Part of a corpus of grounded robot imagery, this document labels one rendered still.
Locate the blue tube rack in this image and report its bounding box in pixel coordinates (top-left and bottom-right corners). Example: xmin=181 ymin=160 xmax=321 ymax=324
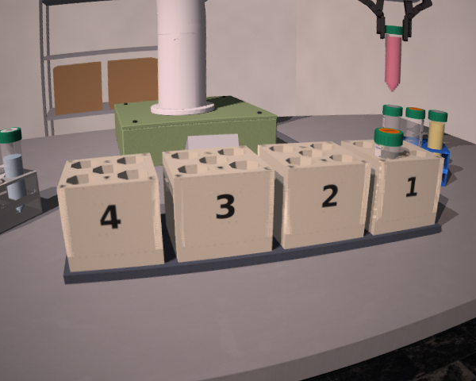
xmin=421 ymin=138 xmax=450 ymax=187

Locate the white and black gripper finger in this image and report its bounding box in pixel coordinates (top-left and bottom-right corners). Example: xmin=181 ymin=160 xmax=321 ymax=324
xmin=402 ymin=0 xmax=432 ymax=41
xmin=359 ymin=0 xmax=386 ymax=39

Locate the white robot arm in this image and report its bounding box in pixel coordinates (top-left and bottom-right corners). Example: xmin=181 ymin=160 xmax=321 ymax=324
xmin=151 ymin=0 xmax=214 ymax=116

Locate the pink tube with green cap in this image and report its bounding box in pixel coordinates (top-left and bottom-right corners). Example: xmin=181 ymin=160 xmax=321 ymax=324
xmin=385 ymin=25 xmax=404 ymax=92

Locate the white tube rack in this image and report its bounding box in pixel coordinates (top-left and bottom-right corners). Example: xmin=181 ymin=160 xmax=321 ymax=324
xmin=0 ymin=165 xmax=43 ymax=233

